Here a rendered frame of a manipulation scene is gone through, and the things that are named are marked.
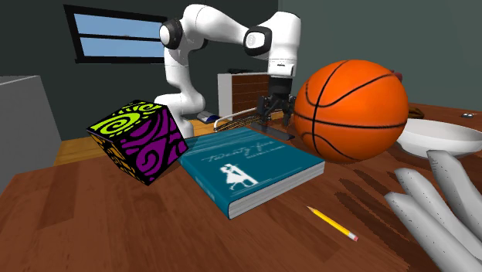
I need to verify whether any white brown cabinet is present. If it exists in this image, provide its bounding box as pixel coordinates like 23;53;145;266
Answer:
217;72;271;120

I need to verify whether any black flat bar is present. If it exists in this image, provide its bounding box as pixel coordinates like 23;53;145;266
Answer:
249;121;295;141

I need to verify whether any white blue small object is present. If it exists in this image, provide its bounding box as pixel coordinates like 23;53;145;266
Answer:
196;110;220;124

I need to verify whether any black framed window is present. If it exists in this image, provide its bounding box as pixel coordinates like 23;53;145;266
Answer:
63;4;169;65

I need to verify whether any white bowl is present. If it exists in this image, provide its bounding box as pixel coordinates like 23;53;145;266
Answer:
395;118;482;159

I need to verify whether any yellow pencil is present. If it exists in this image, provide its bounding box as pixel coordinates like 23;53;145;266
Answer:
306;206;359;243

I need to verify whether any purple green patterned cube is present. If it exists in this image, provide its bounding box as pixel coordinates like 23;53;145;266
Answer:
86;99;189;187

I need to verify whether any silver wire rack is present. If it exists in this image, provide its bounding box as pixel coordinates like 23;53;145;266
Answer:
213;107;265;133

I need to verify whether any white grey pronged object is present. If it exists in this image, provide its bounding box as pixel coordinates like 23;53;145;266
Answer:
384;149;482;272

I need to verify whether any teal hardcover book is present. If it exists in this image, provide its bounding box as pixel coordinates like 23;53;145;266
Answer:
177;126;326;220

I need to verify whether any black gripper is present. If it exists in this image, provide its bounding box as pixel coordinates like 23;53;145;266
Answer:
257;76;297;128

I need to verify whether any grey cabinet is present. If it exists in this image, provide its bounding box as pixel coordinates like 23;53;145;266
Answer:
0;75;63;194

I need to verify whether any orange basketball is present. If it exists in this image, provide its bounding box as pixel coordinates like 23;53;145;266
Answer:
293;59;410;164

